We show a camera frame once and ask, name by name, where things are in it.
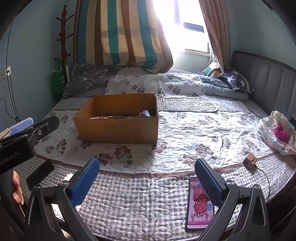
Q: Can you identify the person's left hand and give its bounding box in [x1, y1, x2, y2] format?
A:
[12, 171, 24, 205]

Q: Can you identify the smartphone with lit screen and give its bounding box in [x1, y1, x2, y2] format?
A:
[185, 177, 218, 230]

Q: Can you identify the black phone on bed edge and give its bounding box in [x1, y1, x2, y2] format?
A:
[26, 160, 55, 191]

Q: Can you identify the small brown charger box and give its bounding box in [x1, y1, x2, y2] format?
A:
[243, 153, 257, 171]

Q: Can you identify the green bag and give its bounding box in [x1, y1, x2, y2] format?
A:
[51, 60, 67, 100]

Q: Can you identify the floral quilted bedspread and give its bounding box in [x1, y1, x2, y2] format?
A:
[14, 68, 296, 241]

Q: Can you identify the dark starry blanket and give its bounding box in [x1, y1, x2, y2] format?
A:
[62, 63, 122, 99]

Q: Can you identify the wooden coat rack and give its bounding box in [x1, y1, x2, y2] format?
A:
[54, 5, 75, 82]

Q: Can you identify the brown cardboard box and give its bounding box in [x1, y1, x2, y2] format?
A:
[73, 93, 159, 146]

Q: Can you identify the white plastic bag with pink yarn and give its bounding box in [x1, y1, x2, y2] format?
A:
[257, 110, 295, 155]

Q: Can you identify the blue capped clear tube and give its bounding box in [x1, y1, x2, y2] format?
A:
[142, 109, 150, 117]

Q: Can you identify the folded blue grey duvet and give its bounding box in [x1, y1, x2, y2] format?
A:
[199, 75, 249, 101]

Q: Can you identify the star patterned navy pillow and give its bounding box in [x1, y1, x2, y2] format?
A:
[220, 67, 250, 93]

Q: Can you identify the grey padded headboard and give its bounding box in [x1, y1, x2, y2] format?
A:
[232, 51, 295, 119]

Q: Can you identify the striped teal brown curtain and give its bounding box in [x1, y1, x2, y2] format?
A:
[73, 1, 173, 74]

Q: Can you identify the pink beige curtain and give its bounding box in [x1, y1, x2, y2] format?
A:
[199, 0, 230, 74]

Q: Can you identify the black cable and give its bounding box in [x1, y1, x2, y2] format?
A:
[254, 165, 271, 202]

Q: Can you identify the wall power socket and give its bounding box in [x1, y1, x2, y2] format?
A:
[0, 66, 11, 81]

